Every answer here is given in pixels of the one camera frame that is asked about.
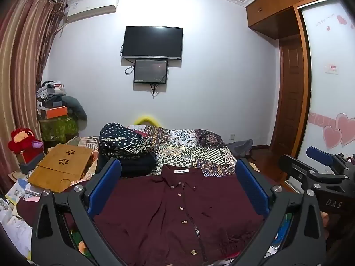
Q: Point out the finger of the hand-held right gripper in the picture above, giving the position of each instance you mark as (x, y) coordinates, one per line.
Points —
(299, 169)
(319, 153)

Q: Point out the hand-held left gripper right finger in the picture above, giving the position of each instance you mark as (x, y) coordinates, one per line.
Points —
(251, 188)

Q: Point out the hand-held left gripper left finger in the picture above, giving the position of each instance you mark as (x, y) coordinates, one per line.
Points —
(106, 185)

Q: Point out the maroon button shirt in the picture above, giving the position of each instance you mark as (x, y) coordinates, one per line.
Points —
(155, 213)

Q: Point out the dark folded clothes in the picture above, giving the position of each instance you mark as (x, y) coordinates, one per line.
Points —
(133, 166)

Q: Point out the grey bag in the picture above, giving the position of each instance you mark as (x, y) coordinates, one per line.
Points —
(240, 146)

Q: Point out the navy patterned folded cloth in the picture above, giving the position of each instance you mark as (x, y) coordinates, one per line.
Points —
(122, 138)

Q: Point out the white heart-print sliding door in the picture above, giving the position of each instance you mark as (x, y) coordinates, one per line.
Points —
(330, 102)

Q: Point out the wooden lap desk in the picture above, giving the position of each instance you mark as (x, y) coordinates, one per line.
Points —
(55, 169)

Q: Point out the brown wooden door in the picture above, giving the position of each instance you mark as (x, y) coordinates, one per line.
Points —
(291, 97)

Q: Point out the patchwork patterned bedspread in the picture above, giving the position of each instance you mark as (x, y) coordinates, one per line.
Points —
(194, 149)

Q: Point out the yellow round object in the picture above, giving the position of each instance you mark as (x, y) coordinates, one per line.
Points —
(147, 118)

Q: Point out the orange box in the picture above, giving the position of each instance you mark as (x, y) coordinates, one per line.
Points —
(56, 112)

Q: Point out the pile of papers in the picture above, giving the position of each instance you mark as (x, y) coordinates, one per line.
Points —
(16, 216)

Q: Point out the red plush toy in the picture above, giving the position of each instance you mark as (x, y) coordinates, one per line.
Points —
(20, 140)

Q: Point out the pile of household clutter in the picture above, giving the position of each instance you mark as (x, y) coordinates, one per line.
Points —
(50, 94)

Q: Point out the brown striped curtain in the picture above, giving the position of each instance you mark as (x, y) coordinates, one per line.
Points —
(19, 74)

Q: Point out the wooden overhead cabinet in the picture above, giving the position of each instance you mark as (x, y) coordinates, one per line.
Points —
(271, 11)

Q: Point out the white air conditioner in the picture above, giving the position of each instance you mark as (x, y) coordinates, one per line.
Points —
(93, 7)

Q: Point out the small black wall monitor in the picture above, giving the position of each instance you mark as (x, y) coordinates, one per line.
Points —
(150, 71)

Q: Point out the black wall television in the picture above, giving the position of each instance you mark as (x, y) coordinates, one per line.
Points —
(152, 43)

